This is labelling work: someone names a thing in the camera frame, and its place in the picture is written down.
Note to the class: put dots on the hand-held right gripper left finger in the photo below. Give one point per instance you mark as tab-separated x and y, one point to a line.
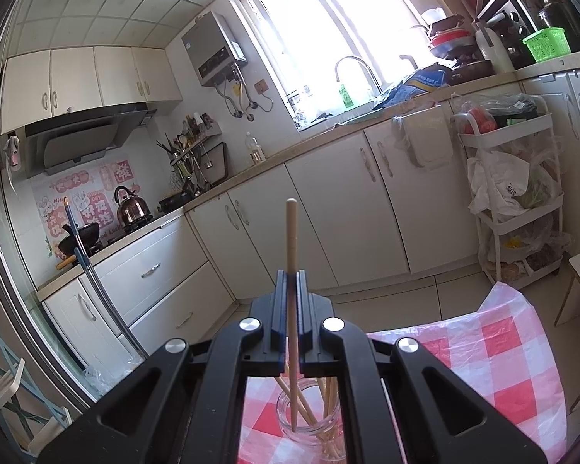
281	304

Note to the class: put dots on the chrome faucet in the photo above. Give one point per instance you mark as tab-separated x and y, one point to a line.
355	65

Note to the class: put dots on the cream stove upper cabinets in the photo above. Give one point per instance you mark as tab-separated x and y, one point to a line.
77	87

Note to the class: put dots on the grey water heater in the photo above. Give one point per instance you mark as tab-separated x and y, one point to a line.
212	48

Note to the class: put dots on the dark thermos bottle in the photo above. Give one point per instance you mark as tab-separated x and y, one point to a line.
556	5

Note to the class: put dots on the cream sink base cabinets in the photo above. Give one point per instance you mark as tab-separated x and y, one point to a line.
348	212

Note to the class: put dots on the blue white folding rack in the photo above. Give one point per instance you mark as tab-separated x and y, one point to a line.
9	382

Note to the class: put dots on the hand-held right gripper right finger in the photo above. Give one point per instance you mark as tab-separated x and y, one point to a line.
303	304

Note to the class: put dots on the wall socket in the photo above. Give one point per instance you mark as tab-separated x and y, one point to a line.
262	87

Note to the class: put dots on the red white checked tablecloth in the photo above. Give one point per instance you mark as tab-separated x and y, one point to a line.
464	357

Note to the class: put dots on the black wok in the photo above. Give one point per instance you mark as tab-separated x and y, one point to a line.
80	239

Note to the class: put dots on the green dish soap bottle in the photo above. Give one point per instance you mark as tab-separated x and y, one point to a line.
346	96

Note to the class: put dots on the stack of pots and dishes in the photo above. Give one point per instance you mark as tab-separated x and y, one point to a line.
454	43

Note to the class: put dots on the glass sliding door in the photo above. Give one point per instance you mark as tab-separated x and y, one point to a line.
0	106

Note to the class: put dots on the white jug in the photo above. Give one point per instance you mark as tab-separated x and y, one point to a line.
493	48

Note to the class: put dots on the white rolling trolley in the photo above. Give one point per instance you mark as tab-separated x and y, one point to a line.
507	193

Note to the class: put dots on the kitchen window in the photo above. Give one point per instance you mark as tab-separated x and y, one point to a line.
328	34

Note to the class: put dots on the clear plastic bottle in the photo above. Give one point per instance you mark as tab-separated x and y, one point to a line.
254	150

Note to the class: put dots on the blue plastic bag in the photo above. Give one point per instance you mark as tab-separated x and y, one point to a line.
415	87

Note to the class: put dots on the wooden chopstick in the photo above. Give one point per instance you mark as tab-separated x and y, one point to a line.
307	412
291	232
323	396
330	437

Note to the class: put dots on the wall utensil rack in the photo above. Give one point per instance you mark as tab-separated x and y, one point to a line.
188	154

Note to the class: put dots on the white hanging rag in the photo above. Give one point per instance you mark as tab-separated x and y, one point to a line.
12	152

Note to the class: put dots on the hanging square tray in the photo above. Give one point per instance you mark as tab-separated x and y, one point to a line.
217	162

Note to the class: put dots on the clear glass jar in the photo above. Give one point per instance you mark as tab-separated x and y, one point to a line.
285	420

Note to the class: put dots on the green plastic basket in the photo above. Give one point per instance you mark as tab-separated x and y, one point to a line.
548	44

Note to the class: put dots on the pink wall poster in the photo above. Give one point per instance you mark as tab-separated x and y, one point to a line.
92	193

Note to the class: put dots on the white hanging plastic bag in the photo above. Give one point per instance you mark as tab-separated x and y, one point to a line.
428	138

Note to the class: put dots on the stainless steel kettle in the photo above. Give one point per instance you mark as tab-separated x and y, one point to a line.
131	208

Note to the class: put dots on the black pan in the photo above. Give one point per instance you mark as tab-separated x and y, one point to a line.
175	199

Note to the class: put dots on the blue mop pole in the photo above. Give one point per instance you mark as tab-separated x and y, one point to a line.
75	232

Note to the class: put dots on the metal mop pole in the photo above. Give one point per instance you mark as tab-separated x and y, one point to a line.
111	299

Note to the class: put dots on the clear plastic bag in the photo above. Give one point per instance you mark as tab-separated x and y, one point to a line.
109	377

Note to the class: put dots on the range hood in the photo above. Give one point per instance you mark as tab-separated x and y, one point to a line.
77	140

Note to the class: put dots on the cream drawer cabinet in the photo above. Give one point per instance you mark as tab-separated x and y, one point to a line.
145	290

